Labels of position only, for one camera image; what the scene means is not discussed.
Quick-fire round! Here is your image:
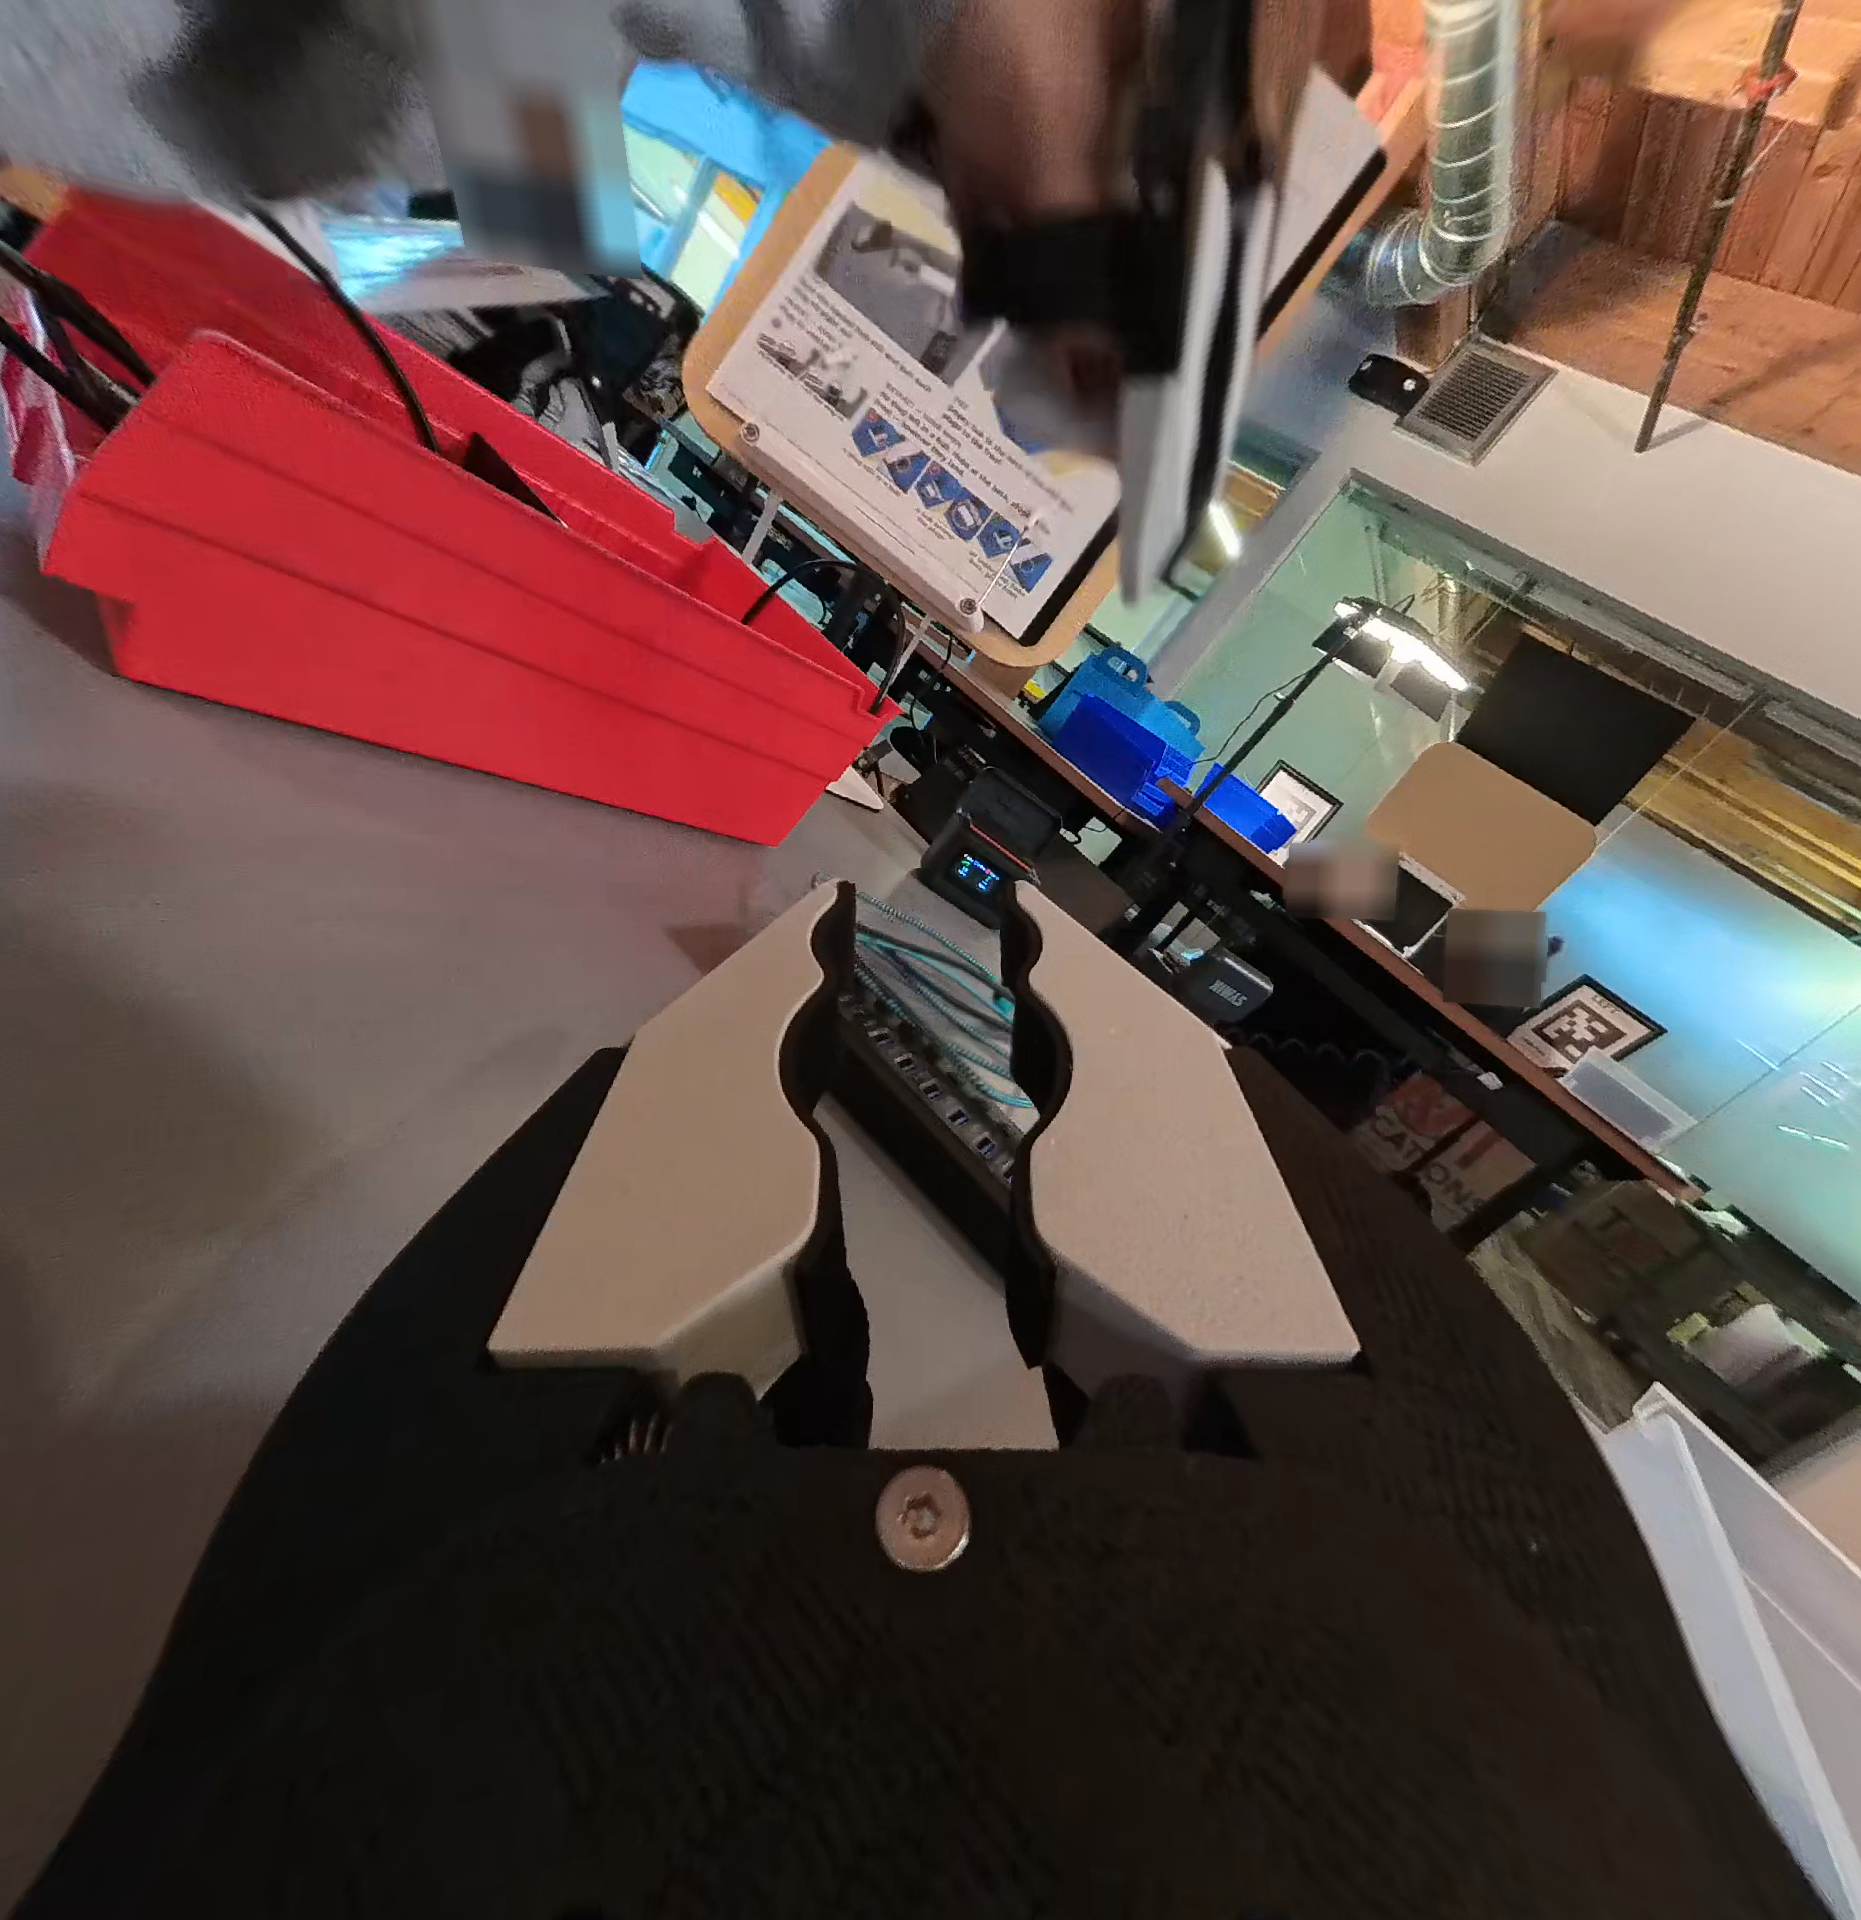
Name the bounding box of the framed black-white marker tag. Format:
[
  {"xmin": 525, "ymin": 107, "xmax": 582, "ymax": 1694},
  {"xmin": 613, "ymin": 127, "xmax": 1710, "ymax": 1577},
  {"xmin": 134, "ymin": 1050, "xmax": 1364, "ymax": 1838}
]
[{"xmin": 1506, "ymin": 975, "xmax": 1672, "ymax": 1087}]

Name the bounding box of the long wooden table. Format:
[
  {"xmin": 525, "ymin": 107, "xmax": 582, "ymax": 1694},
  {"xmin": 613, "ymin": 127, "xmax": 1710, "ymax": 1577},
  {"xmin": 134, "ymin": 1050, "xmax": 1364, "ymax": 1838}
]
[{"xmin": 930, "ymin": 646, "xmax": 1704, "ymax": 1201}]

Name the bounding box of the thin metal rod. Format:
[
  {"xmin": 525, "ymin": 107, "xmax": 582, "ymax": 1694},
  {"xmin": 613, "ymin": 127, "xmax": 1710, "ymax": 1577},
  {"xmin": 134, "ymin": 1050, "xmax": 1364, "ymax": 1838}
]
[{"xmin": 1633, "ymin": 0, "xmax": 1814, "ymax": 455}]

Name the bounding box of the black multi-port usb hub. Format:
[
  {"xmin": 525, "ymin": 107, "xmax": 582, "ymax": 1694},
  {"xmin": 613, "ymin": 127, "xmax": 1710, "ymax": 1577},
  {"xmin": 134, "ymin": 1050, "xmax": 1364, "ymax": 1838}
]
[{"xmin": 821, "ymin": 975, "xmax": 1050, "ymax": 1281}]

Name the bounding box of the small black display device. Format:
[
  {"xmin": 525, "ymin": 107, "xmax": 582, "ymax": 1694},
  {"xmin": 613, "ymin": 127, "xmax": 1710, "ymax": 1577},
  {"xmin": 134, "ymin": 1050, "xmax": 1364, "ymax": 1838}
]
[{"xmin": 919, "ymin": 769, "xmax": 1065, "ymax": 920}]

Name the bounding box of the grey vent grille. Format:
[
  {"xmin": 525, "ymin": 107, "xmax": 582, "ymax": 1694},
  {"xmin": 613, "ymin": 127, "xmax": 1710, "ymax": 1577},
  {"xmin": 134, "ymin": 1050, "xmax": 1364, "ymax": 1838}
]
[{"xmin": 1392, "ymin": 335, "xmax": 1558, "ymax": 462}]

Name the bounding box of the studio light on stand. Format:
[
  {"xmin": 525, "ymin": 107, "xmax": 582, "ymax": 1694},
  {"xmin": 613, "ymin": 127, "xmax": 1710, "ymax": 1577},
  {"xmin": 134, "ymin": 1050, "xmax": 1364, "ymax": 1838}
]
[{"xmin": 1170, "ymin": 593, "xmax": 1477, "ymax": 842}]

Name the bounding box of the teal braided usb cable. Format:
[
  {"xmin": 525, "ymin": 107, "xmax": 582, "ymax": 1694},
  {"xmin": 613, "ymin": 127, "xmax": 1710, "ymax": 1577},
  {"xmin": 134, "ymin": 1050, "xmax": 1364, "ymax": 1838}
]
[{"xmin": 852, "ymin": 888, "xmax": 1041, "ymax": 1120}]

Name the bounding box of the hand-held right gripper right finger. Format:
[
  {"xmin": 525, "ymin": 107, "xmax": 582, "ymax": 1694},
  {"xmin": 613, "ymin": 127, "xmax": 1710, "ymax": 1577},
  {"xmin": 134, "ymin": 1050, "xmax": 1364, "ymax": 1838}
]
[{"xmin": 1002, "ymin": 882, "xmax": 1361, "ymax": 1445}]

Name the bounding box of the clear plastic container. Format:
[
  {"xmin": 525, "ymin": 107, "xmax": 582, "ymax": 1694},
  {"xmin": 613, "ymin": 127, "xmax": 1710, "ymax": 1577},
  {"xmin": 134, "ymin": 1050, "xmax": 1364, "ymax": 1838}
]
[{"xmin": 1558, "ymin": 1047, "xmax": 1699, "ymax": 1154}]

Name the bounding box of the thick black cable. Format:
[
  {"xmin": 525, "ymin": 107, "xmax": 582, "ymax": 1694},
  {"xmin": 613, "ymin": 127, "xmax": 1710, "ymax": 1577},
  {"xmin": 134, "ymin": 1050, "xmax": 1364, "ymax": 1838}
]
[{"xmin": 0, "ymin": 225, "xmax": 160, "ymax": 440}]

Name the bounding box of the stack of blue bins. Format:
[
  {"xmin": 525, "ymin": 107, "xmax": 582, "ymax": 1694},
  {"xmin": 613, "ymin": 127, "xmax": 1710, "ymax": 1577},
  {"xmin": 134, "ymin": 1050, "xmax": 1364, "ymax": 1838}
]
[{"xmin": 1039, "ymin": 646, "xmax": 1303, "ymax": 850}]

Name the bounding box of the wooden instruction board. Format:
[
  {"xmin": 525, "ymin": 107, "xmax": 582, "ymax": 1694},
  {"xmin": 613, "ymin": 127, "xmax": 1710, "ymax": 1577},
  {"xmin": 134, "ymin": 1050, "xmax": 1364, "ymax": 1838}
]
[{"xmin": 679, "ymin": 140, "xmax": 1132, "ymax": 672}]

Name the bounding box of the silver flexible air duct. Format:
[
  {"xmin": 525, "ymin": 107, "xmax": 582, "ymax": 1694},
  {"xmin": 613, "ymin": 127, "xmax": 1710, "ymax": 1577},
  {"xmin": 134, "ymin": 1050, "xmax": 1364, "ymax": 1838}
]
[{"xmin": 1356, "ymin": 0, "xmax": 1528, "ymax": 309}]

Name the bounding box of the person's left hand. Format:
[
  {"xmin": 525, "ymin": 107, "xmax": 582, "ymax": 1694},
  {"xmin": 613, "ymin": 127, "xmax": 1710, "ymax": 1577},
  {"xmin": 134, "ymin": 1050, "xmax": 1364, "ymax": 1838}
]
[{"xmin": 924, "ymin": 0, "xmax": 1159, "ymax": 234}]

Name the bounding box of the small framed picture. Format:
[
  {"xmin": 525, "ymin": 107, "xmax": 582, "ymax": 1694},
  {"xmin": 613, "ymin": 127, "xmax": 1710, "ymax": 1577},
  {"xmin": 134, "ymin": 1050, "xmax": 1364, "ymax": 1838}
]
[{"xmin": 1258, "ymin": 759, "xmax": 1344, "ymax": 844}]

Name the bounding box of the white plastic bin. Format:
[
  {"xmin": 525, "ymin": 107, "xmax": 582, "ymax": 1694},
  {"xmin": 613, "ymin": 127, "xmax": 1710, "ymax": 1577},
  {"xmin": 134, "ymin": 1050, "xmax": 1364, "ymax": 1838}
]
[{"xmin": 1593, "ymin": 1380, "xmax": 1861, "ymax": 1920}]

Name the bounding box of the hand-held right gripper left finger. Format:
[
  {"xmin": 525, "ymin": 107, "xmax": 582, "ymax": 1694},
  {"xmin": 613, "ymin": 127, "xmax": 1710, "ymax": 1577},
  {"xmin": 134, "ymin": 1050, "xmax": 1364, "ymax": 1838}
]
[{"xmin": 484, "ymin": 882, "xmax": 875, "ymax": 1452}]

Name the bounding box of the thin black cable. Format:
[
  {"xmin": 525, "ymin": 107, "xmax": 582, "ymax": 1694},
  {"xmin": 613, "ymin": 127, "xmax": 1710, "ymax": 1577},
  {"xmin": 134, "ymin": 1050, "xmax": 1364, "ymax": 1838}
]
[{"xmin": 243, "ymin": 200, "xmax": 449, "ymax": 455}]

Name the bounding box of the red plastic bin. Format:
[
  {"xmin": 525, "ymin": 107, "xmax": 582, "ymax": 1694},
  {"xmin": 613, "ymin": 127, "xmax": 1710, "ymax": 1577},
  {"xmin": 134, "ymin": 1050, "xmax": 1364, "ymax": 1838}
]
[{"xmin": 0, "ymin": 184, "xmax": 898, "ymax": 852}]

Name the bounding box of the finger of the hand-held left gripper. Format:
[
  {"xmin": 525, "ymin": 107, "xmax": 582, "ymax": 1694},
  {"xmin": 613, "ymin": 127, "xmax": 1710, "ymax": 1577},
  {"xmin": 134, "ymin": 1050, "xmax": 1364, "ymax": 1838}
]
[
  {"xmin": 1114, "ymin": 161, "xmax": 1269, "ymax": 606},
  {"xmin": 1248, "ymin": 64, "xmax": 1392, "ymax": 358}
]

